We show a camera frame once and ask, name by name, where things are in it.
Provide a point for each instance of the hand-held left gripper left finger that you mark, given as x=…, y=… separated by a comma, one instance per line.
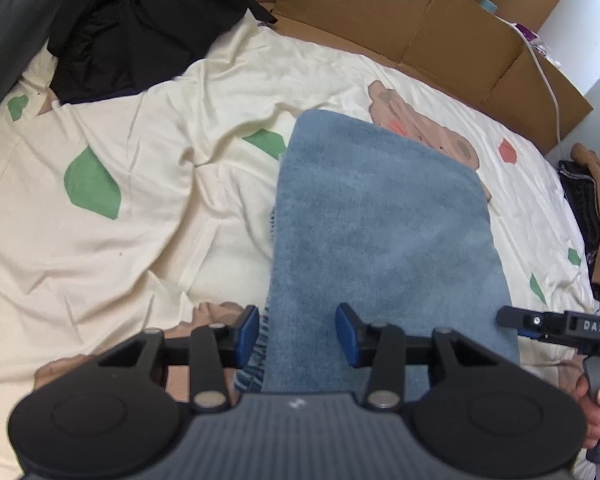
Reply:
x=247, y=335

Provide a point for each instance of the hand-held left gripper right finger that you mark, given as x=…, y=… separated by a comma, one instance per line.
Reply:
x=347, y=335

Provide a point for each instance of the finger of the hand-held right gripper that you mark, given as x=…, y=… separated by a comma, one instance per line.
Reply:
x=517, y=317

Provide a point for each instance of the light blue jeans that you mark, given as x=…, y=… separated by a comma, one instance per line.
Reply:
x=380, y=235

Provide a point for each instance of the person's right hand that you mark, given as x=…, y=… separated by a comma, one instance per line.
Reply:
x=595, y=425

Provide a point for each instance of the dark patterned garment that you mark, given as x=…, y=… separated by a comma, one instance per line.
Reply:
x=580, y=210

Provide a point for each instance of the cream bear-print bed sheet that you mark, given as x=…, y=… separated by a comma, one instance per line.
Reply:
x=130, y=260

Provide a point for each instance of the purple pink packet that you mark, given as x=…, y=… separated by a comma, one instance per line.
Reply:
x=527, y=35

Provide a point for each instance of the light blue container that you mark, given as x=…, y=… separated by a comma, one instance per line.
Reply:
x=489, y=5

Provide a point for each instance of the black garment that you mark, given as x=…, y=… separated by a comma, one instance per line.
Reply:
x=130, y=35

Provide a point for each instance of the flattened cardboard sheet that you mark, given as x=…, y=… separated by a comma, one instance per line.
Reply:
x=380, y=5

